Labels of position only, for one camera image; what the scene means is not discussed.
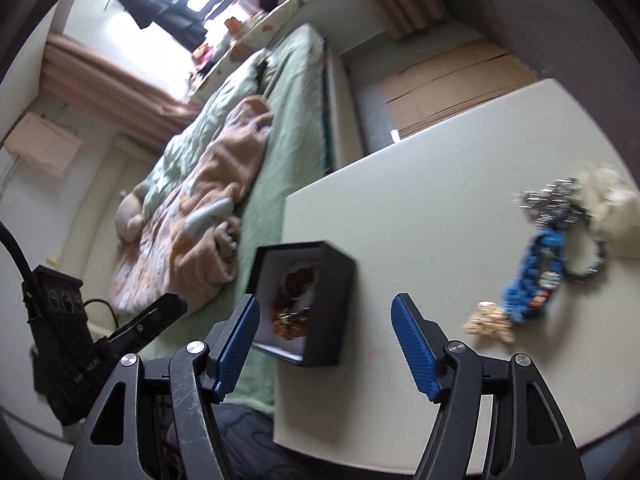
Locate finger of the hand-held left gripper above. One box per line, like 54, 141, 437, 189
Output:
107, 293, 189, 357

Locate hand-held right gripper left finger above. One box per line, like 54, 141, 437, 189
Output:
62, 294, 261, 480

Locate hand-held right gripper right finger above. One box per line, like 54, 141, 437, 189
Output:
390, 294, 588, 480

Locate black jewelry box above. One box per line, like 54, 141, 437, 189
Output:
244, 241, 359, 369

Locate person's dark trousers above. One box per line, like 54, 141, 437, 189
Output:
164, 402, 323, 480

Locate beige plush toy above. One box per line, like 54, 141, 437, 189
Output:
114, 179, 162, 244

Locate peach fleece blanket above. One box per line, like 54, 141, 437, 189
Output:
110, 95, 274, 311

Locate beige cloth bag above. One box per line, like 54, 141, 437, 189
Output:
4, 112, 84, 177

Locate green floral quilt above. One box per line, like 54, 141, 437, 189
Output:
142, 50, 275, 221

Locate bed with green sheet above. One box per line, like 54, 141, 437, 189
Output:
107, 24, 365, 411

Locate white fluffy scrunchie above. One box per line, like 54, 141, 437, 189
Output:
579, 162, 637, 261

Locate flat cardboard box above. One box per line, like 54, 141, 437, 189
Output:
381, 39, 540, 139

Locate black hanging garment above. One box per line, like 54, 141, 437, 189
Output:
115, 0, 209, 52

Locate amber bead bracelet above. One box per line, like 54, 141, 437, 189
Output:
271, 305, 314, 345

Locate brown bead bracelet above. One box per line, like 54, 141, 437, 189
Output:
282, 262, 321, 302

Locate black cable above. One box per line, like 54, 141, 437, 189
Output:
0, 220, 40, 288

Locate blue braided bracelet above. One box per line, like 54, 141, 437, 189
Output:
501, 226, 569, 324

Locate dark bead bracelet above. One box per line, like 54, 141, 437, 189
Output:
565, 232, 609, 284

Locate silver chain bracelet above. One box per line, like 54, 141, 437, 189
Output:
519, 177, 594, 234

